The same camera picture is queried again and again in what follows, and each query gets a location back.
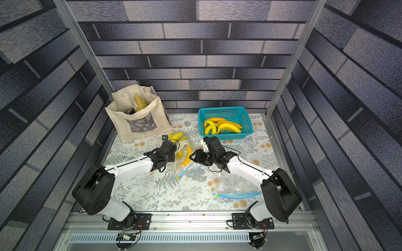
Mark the beige canvas tote bag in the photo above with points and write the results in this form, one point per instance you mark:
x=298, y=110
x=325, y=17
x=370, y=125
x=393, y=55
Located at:
x=131, y=125

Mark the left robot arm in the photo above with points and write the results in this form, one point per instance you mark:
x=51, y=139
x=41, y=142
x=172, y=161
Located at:
x=94, y=191

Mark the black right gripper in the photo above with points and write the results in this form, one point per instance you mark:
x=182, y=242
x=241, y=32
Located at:
x=208, y=146

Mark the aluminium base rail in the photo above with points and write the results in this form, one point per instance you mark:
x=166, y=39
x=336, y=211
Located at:
x=193, y=227

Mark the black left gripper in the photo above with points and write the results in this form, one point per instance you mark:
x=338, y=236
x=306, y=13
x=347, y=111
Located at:
x=173, y=156

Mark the orange bananas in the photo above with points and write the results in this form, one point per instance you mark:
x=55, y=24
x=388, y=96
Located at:
x=183, y=156

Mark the yellow banana bunch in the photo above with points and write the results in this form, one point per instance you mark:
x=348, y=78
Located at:
x=178, y=137

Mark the yellow item in tote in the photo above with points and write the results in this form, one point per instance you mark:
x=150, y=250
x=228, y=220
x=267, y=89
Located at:
x=140, y=103

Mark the teal plastic basket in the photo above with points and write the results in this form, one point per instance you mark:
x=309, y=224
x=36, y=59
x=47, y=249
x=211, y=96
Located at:
x=237, y=114

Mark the large yellow banana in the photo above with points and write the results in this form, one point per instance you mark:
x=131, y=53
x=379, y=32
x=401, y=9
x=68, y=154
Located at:
x=210, y=127

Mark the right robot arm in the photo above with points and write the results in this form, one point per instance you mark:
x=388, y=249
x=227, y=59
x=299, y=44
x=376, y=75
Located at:
x=281, y=197

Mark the clear zip-top bag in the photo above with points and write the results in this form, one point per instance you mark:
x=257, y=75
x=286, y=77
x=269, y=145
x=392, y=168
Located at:
x=234, y=187
x=182, y=167

